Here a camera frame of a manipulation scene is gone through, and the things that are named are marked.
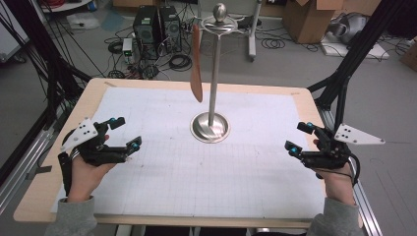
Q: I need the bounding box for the black wrist strap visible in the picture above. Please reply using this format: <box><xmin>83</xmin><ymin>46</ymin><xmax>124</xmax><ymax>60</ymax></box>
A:
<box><xmin>57</xmin><ymin>150</ymin><xmax>74</xmax><ymax>198</ymax></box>

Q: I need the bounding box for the person's right hand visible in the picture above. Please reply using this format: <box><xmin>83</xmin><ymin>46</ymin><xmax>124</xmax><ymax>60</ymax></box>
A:
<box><xmin>319</xmin><ymin>162</ymin><xmax>357</xmax><ymax>207</ymax></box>

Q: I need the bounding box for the person's left hand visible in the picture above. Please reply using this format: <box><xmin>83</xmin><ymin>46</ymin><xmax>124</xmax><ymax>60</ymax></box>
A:
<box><xmin>67</xmin><ymin>151</ymin><xmax>117</xmax><ymax>204</ymax></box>

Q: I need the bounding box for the open cardboard box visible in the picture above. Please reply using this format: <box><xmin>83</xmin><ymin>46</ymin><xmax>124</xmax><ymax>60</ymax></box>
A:
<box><xmin>282</xmin><ymin>0</ymin><xmax>346</xmax><ymax>45</ymax></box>

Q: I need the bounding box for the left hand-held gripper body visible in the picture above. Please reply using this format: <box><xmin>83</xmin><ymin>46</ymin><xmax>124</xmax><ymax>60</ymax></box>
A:
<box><xmin>59</xmin><ymin>117</ymin><xmax>130</xmax><ymax>167</ymax></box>

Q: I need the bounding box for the black computer tower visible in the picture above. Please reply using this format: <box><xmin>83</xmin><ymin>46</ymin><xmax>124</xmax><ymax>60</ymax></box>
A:
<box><xmin>132</xmin><ymin>5</ymin><xmax>162</xmax><ymax>61</ymax></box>
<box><xmin>158</xmin><ymin>5</ymin><xmax>183</xmax><ymax>54</ymax></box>

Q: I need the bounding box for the grey helmet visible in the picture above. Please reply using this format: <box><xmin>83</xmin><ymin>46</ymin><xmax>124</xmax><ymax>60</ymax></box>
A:
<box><xmin>328</xmin><ymin>12</ymin><xmax>369</xmax><ymax>45</ymax></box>

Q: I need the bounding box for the white foam board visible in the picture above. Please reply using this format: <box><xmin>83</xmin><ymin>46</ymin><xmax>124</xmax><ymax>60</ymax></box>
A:
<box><xmin>320</xmin><ymin>31</ymin><xmax>391</xmax><ymax>60</ymax></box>

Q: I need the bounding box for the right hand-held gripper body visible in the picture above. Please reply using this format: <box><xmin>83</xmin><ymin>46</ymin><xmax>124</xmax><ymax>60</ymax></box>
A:
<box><xmin>301</xmin><ymin>123</ymin><xmax>387</xmax><ymax>170</ymax></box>

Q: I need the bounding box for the black metal frame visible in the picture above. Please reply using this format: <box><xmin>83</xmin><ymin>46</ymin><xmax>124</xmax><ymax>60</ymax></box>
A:
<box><xmin>307</xmin><ymin>0</ymin><xmax>409</xmax><ymax>127</ymax></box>
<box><xmin>0</xmin><ymin>0</ymin><xmax>93</xmax><ymax>132</ymax></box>

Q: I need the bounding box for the small white power box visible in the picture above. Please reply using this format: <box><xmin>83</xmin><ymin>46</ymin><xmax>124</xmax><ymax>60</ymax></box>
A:
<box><xmin>121</xmin><ymin>37</ymin><xmax>135</xmax><ymax>64</ymax></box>

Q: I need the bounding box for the white rolling stand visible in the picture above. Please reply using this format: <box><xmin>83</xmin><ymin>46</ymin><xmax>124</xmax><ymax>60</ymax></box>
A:
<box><xmin>192</xmin><ymin>0</ymin><xmax>264</xmax><ymax>63</ymax></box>

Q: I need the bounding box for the aluminium rail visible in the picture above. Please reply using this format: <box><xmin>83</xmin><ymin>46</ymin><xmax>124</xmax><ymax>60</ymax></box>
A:
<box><xmin>0</xmin><ymin>127</ymin><xmax>56</xmax><ymax>214</ymax></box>
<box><xmin>317</xmin><ymin>107</ymin><xmax>384</xmax><ymax>236</ymax></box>

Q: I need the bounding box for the white round table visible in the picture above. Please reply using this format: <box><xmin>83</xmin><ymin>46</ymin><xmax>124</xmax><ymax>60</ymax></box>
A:
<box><xmin>38</xmin><ymin>0</ymin><xmax>93</xmax><ymax>14</ymax></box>

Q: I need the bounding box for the black cable coil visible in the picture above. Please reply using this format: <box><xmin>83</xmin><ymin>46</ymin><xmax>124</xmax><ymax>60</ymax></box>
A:
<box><xmin>107</xmin><ymin>40</ymin><xmax>124</xmax><ymax>55</ymax></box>
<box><xmin>168</xmin><ymin>53</ymin><xmax>193</xmax><ymax>73</ymax></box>
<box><xmin>261</xmin><ymin>37</ymin><xmax>286</xmax><ymax>50</ymax></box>

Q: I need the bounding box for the wooden spatula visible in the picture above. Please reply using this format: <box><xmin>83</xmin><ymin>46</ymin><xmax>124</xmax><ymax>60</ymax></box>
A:
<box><xmin>189</xmin><ymin>23</ymin><xmax>205</xmax><ymax>104</ymax></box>

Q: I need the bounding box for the white grid mat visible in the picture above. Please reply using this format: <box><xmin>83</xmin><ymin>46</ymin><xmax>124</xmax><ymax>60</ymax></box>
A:
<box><xmin>49</xmin><ymin>86</ymin><xmax>327</xmax><ymax>220</ymax></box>

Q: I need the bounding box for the clear plastic bag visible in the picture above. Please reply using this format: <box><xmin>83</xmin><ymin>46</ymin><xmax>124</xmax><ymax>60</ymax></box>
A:
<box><xmin>66</xmin><ymin>12</ymin><xmax>101</xmax><ymax>30</ymax></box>

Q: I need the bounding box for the metal utensil stand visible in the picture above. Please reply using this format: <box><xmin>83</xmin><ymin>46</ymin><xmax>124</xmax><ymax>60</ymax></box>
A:
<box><xmin>190</xmin><ymin>2</ymin><xmax>246</xmax><ymax>145</ymax></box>

